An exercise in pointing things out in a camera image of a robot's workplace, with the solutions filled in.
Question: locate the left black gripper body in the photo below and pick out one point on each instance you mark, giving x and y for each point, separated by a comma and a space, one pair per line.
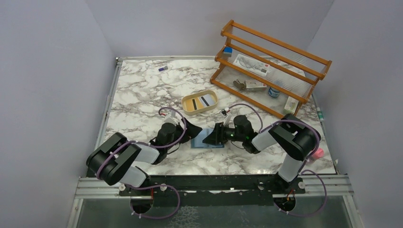
179, 131

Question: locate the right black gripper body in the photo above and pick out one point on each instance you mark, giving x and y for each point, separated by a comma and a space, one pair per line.
232, 134

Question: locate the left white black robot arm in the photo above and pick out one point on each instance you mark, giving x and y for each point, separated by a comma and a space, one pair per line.
113, 161

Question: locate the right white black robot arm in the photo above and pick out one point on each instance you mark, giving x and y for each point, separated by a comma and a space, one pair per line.
295, 137

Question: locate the yellow card with black stripe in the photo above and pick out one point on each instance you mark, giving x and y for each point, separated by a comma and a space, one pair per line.
193, 104

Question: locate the grey card with black stripe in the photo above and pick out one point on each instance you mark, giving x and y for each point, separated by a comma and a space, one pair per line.
207, 100

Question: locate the beige oval tray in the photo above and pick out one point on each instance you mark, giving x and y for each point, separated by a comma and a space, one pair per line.
198, 94

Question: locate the grey metal clip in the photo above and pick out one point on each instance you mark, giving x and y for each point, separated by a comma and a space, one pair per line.
239, 85

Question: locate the small grey cardboard box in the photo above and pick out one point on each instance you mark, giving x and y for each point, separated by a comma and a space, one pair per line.
254, 85

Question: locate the blue white small jar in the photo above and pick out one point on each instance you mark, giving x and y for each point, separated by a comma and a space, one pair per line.
274, 93

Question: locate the small purple white object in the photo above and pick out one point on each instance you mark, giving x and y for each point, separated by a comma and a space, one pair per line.
163, 68

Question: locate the small white green box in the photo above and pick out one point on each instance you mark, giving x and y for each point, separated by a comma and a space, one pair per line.
290, 105

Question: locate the white printed flat package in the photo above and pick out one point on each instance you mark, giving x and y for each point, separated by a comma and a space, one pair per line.
252, 65

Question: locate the orange wooden shelf rack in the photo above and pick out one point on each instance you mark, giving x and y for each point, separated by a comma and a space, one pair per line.
293, 71

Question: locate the blue grey block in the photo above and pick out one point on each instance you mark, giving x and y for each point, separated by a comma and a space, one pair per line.
227, 52

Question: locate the pink bottle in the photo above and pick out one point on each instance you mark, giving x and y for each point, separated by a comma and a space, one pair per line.
319, 153

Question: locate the green white marker pen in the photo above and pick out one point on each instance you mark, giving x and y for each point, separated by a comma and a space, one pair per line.
320, 114

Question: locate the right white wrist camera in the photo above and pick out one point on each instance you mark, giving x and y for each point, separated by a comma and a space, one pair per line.
226, 114

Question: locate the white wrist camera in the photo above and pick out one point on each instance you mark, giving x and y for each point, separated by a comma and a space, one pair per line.
226, 114
170, 119

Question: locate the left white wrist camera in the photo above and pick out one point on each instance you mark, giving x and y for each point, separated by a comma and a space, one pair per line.
170, 119

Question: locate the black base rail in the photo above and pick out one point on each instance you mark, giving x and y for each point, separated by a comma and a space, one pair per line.
197, 190

